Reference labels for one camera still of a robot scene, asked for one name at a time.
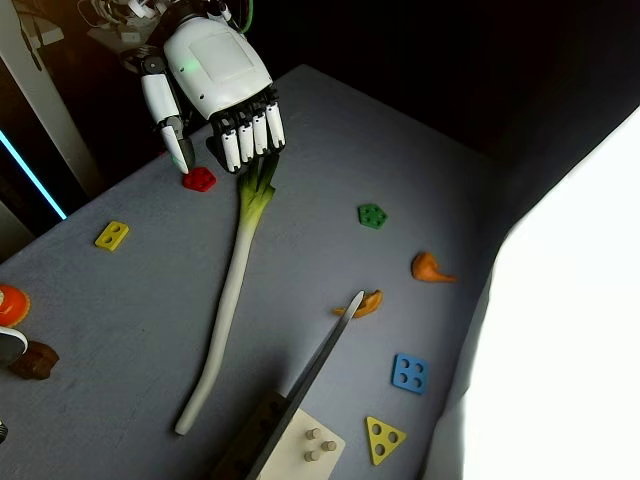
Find orange toy chicken drumstick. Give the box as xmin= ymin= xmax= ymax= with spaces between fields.
xmin=411 ymin=251 xmax=457 ymax=284

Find green pentagon block with holes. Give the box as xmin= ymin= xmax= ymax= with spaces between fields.
xmin=357 ymin=203 xmax=389 ymax=230

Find brown toy food piece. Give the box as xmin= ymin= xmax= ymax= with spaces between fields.
xmin=8 ymin=341 xmax=60 ymax=381

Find white and green leek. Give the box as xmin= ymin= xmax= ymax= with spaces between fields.
xmin=173 ymin=153 xmax=279 ymax=436

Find grey table cloth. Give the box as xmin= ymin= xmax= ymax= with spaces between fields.
xmin=0 ymin=63 xmax=506 ymax=480

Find red hexagon block with holes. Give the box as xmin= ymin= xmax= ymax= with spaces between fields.
xmin=182 ymin=167 xmax=218 ymax=193

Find wooden peg board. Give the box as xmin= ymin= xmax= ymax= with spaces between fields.
xmin=209 ymin=389 xmax=347 ymax=480

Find white post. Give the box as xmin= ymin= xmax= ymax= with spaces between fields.
xmin=0 ymin=0 xmax=96 ymax=189

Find cyan light strip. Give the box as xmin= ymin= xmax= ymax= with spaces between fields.
xmin=0 ymin=130 xmax=68 ymax=221

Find blue square block four holes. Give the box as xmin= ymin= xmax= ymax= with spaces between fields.
xmin=391 ymin=353 xmax=430 ymax=395

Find yellow rectangle block two holes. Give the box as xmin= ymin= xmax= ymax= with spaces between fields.
xmin=94 ymin=220 xmax=130 ymax=253

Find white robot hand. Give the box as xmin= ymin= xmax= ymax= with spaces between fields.
xmin=0 ymin=327 xmax=30 ymax=370
xmin=132 ymin=20 xmax=288 ymax=176

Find yellow triangle block three holes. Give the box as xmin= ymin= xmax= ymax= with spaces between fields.
xmin=365 ymin=415 xmax=408 ymax=467

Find round orange toy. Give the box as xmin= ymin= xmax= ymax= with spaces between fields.
xmin=0 ymin=284 xmax=31 ymax=329

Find orange toy chicken wing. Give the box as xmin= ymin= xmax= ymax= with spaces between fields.
xmin=331 ymin=288 xmax=385 ymax=320

